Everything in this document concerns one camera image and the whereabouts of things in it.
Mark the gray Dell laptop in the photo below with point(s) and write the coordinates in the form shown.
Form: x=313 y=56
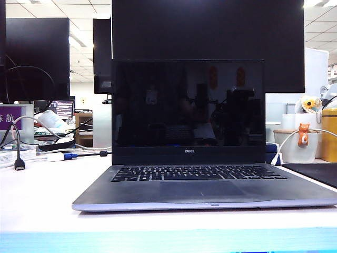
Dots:
x=184 y=189

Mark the white cup with wooden lid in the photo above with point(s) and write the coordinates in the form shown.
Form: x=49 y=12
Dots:
x=292 y=150

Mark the black computer mouse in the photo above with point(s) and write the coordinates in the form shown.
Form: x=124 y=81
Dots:
x=107 y=101

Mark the frosted desk divider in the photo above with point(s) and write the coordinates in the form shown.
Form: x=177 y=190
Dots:
x=101 y=126

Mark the wooden cabinet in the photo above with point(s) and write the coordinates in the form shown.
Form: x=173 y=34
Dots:
x=84 y=130

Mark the black monitor behind partition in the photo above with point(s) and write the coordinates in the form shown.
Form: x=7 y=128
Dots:
x=102 y=47

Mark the black AOC monitor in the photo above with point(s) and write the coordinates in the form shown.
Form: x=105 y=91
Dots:
x=208 y=29

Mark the dark flat box stack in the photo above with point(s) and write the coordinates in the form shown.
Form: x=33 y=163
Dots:
x=271 y=153

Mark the lit screen with code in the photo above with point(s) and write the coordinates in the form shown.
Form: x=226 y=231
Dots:
x=63 y=108

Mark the black round tray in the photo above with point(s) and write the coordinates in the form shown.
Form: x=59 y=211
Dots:
x=55 y=145

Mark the white adapter with blue plug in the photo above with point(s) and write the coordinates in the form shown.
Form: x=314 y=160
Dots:
x=56 y=157

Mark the white plastic bottle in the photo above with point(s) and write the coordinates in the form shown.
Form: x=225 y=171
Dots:
x=51 y=119

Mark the sunflower plush toy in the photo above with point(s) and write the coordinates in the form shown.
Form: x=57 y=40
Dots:
x=308 y=104

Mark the large black monitor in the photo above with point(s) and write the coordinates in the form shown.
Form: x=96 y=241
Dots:
x=37 y=52

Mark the black mouse pad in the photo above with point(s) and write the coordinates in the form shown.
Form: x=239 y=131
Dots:
x=313 y=172

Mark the white paper box stack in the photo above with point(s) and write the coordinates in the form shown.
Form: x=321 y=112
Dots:
x=15 y=155

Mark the white partition board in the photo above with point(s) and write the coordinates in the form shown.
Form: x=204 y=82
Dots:
x=316 y=71

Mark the purple sign stand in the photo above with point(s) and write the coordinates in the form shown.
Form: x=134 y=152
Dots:
x=10 y=118

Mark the yellow tin canister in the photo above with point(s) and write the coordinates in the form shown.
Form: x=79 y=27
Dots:
x=329 y=134

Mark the white figurine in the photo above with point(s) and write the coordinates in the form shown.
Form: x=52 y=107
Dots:
x=329 y=93

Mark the black monitor edge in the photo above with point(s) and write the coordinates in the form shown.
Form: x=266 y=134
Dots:
x=2 y=39

